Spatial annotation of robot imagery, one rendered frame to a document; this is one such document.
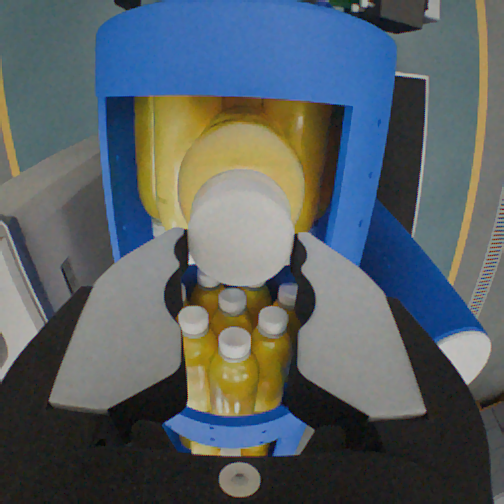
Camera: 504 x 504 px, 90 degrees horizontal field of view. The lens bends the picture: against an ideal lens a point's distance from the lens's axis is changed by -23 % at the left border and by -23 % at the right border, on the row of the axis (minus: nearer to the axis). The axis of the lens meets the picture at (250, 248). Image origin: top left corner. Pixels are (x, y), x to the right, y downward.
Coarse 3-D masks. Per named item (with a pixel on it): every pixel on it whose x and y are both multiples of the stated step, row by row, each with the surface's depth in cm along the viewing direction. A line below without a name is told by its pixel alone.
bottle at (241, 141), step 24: (216, 120) 19; (240, 120) 16; (264, 120) 19; (192, 144) 16; (216, 144) 14; (240, 144) 14; (264, 144) 14; (288, 144) 16; (192, 168) 14; (216, 168) 13; (240, 168) 13; (264, 168) 13; (288, 168) 14; (192, 192) 14; (288, 192) 14
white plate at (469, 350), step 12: (456, 336) 57; (468, 336) 57; (480, 336) 57; (444, 348) 58; (456, 348) 58; (468, 348) 59; (480, 348) 59; (456, 360) 60; (468, 360) 61; (480, 360) 62; (468, 372) 64
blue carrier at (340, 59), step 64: (192, 0) 14; (256, 0) 14; (128, 64) 18; (192, 64) 16; (256, 64) 16; (320, 64) 17; (384, 64) 19; (128, 128) 34; (384, 128) 23; (128, 192) 37
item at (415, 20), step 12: (360, 0) 33; (372, 0) 33; (384, 0) 30; (396, 0) 30; (408, 0) 30; (420, 0) 30; (360, 12) 38; (372, 12) 34; (384, 12) 31; (396, 12) 31; (408, 12) 31; (420, 12) 31; (384, 24) 35; (396, 24) 33; (408, 24) 32; (420, 24) 32
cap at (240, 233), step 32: (224, 192) 11; (256, 192) 11; (192, 224) 11; (224, 224) 11; (256, 224) 11; (288, 224) 11; (192, 256) 12; (224, 256) 12; (256, 256) 12; (288, 256) 12
